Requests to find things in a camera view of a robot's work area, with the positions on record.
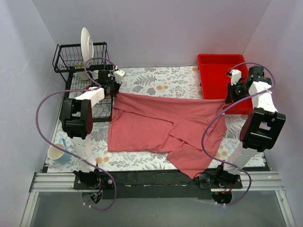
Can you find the pink red t shirt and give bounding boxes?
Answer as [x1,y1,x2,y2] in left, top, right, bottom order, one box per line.
[107,93,227,179]

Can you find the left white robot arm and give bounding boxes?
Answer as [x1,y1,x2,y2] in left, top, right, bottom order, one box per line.
[61,69,125,172]

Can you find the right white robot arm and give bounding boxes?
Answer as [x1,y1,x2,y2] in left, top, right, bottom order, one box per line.
[214,66,286,188]

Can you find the blue white floral teapot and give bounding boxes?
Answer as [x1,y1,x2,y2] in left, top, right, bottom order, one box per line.
[87,70,98,80]

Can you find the red plastic bin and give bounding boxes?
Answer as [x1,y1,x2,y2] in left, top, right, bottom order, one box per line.
[197,54,253,115]

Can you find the white ceramic plate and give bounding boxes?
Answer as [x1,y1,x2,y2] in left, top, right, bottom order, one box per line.
[80,27,94,65]

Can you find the blue white mug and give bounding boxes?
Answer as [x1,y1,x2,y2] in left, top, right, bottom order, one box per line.
[47,138,71,165]

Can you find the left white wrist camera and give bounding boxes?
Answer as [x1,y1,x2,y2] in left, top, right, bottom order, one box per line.
[113,69,125,84]

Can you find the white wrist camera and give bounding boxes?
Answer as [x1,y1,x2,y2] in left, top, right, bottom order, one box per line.
[226,69,242,86]
[113,69,125,84]

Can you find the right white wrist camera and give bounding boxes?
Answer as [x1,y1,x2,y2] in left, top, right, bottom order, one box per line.
[226,69,242,86]

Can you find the black wire dish rack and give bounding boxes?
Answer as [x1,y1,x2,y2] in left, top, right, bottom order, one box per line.
[53,42,114,122]

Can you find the aluminium frame rail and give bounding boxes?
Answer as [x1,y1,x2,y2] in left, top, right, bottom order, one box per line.
[21,171,296,227]

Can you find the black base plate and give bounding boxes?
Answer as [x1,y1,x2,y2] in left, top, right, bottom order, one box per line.
[73,169,242,204]

